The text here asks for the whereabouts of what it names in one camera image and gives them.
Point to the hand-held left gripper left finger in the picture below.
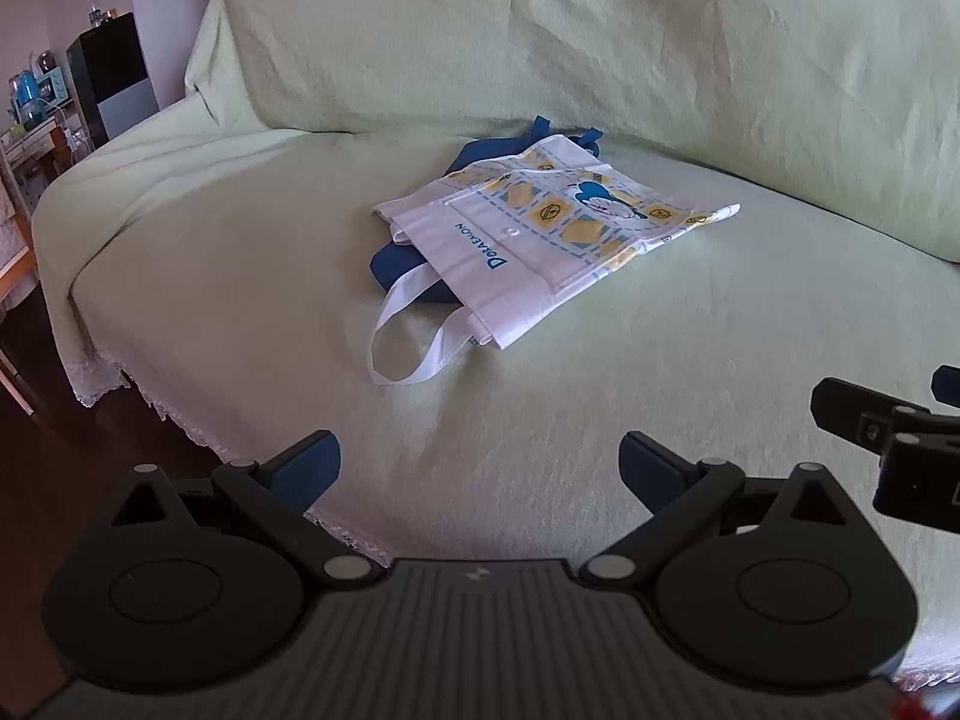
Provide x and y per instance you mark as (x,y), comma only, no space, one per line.
(304,476)

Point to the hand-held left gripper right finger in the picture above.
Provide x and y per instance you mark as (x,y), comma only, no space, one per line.
(649,476)

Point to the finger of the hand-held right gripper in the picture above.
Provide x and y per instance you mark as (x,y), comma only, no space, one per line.
(947,386)
(847,409)

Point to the blue shopping bag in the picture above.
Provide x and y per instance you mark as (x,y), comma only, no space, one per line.
(397,266)

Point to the white cartoon print shopping bag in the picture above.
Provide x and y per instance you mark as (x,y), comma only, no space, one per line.
(525,240)

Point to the light green sofa cover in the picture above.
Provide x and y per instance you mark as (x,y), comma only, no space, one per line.
(225,277)

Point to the white kitchen cart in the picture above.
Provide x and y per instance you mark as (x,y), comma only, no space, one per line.
(37,157)

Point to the black cabinet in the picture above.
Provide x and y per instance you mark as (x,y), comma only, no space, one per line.
(109,67)

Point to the light blue small oven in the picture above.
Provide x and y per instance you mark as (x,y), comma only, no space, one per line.
(56,88)

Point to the blue water jug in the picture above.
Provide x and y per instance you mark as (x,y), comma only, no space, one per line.
(25,94)

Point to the clear bottle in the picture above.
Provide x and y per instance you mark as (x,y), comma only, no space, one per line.
(93,11)

